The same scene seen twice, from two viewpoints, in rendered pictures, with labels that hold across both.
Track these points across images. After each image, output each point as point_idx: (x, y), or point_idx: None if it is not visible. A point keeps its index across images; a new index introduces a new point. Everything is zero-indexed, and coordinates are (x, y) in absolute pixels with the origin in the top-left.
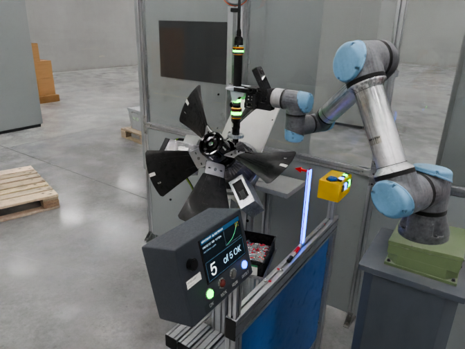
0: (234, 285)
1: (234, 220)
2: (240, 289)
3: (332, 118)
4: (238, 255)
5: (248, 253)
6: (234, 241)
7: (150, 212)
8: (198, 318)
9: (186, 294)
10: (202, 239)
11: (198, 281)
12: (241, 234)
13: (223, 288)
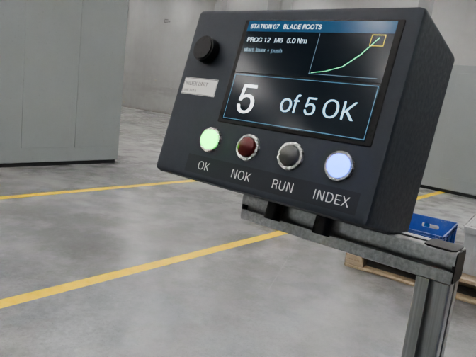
0: (277, 188)
1: (377, 27)
2: (425, 350)
3: None
4: (333, 127)
5: (378, 151)
6: (343, 81)
7: None
8: (170, 162)
9: (176, 99)
10: (257, 20)
11: (206, 96)
12: (382, 79)
13: (246, 163)
